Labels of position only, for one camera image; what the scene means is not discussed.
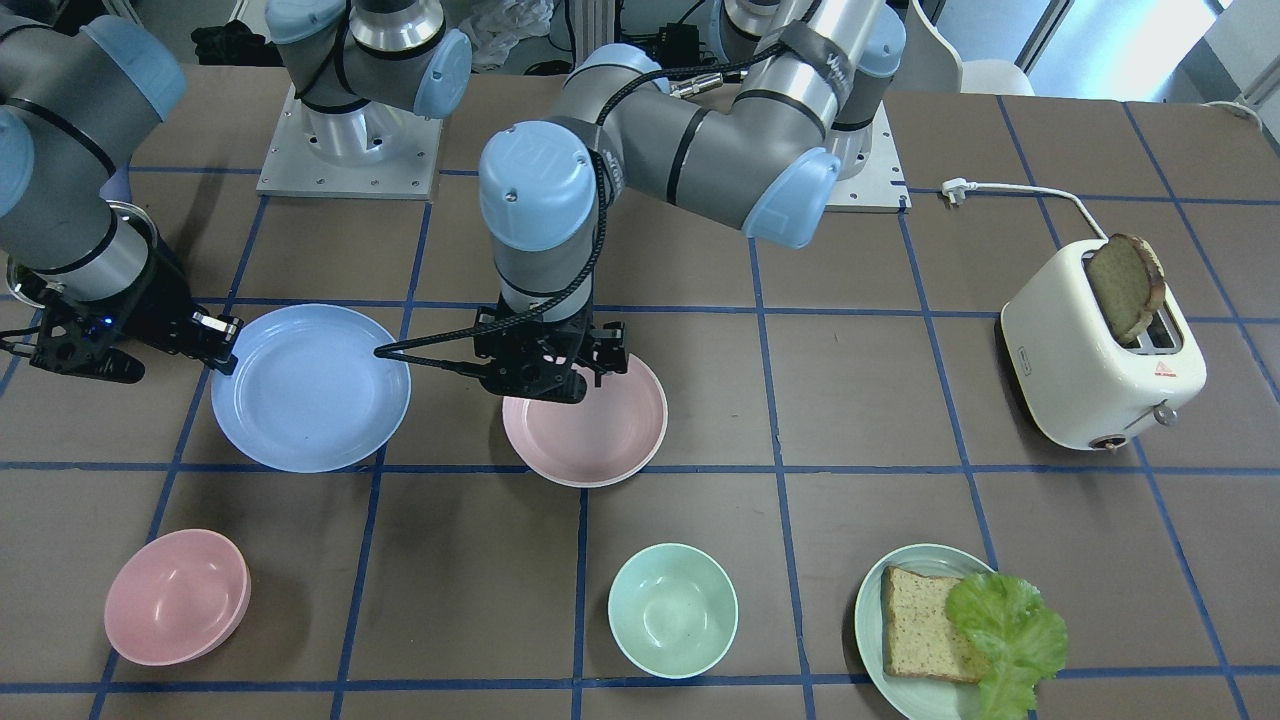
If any blue plate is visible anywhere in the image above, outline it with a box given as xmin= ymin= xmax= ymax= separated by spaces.
xmin=211 ymin=304 xmax=412 ymax=473

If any pink bowl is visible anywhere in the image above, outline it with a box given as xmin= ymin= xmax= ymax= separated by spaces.
xmin=102 ymin=529 xmax=252 ymax=667

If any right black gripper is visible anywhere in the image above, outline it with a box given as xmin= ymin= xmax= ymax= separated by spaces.
xmin=28 ymin=240 xmax=244 ymax=384

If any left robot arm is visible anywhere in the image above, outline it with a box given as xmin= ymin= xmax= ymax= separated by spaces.
xmin=468 ymin=1 xmax=908 ymax=404

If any pink plate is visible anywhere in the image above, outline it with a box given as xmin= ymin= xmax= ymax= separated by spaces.
xmin=502 ymin=354 xmax=669 ymax=488

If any green bowl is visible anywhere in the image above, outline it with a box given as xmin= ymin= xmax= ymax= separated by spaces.
xmin=607 ymin=543 xmax=740 ymax=680

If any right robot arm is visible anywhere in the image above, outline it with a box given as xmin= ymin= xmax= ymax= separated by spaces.
xmin=1 ymin=1 xmax=474 ymax=384

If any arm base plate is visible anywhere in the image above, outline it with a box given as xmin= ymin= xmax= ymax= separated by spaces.
xmin=256 ymin=87 xmax=444 ymax=201
xmin=824 ymin=94 xmax=910 ymax=213

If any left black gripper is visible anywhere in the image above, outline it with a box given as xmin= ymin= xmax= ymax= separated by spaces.
xmin=474 ymin=300 xmax=628 ymax=404

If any lettuce leaf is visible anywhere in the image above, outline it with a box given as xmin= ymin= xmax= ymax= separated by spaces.
xmin=945 ymin=573 xmax=1069 ymax=719

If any green plate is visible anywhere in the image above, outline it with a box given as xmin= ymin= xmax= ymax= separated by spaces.
xmin=852 ymin=543 xmax=992 ymax=719

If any bread slice on plate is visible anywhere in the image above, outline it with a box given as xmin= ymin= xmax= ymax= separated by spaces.
xmin=882 ymin=565 xmax=989 ymax=684

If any white toaster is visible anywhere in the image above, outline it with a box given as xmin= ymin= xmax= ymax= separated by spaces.
xmin=997 ymin=240 xmax=1207 ymax=451

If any toaster power cable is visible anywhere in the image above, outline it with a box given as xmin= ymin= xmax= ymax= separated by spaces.
xmin=941 ymin=177 xmax=1111 ymax=242

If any white chair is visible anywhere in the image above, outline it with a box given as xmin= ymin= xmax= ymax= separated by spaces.
xmin=888 ymin=1 xmax=1036 ymax=96

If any bread slice in toaster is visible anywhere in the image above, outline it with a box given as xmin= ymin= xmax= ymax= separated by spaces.
xmin=1084 ymin=233 xmax=1167 ymax=346

